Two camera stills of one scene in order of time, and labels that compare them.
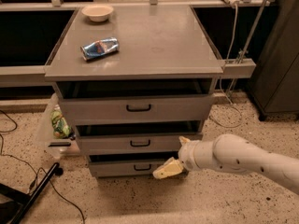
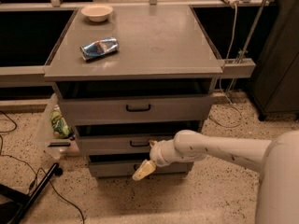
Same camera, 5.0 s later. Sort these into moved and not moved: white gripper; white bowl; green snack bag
Moved: white gripper
Not moved: green snack bag; white bowl
